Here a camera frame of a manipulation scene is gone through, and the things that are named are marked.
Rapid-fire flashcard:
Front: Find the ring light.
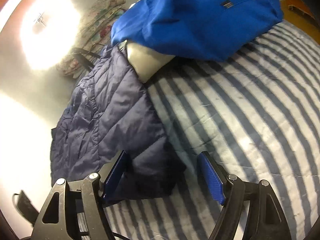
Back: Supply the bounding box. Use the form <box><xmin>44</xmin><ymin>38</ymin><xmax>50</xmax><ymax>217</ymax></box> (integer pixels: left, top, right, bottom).
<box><xmin>20</xmin><ymin>0</ymin><xmax>80</xmax><ymax>70</ymax></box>

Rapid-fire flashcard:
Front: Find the blue striped bed sheet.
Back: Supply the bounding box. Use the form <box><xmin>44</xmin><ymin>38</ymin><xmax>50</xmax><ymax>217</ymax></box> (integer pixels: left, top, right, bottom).
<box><xmin>105</xmin><ymin>21</ymin><xmax>319</xmax><ymax>239</ymax></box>

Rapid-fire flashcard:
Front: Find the floral rolled quilt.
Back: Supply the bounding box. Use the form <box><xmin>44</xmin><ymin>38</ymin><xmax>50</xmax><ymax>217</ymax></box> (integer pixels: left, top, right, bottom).
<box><xmin>56</xmin><ymin>0</ymin><xmax>126</xmax><ymax>76</ymax></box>

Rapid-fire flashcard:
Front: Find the navy blue puffer jacket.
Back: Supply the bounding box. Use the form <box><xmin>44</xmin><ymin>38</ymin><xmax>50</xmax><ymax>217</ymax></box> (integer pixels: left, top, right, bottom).
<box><xmin>50</xmin><ymin>46</ymin><xmax>185</xmax><ymax>202</ymax></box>

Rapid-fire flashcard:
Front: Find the black tripod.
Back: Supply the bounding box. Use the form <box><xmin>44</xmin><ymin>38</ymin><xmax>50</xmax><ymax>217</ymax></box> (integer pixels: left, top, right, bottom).
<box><xmin>68</xmin><ymin>43</ymin><xmax>104</xmax><ymax>72</ymax></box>

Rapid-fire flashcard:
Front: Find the phone holder clamp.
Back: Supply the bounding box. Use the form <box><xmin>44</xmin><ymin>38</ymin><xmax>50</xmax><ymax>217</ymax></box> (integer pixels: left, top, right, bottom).
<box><xmin>34</xmin><ymin>13</ymin><xmax>47</xmax><ymax>27</ymax></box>

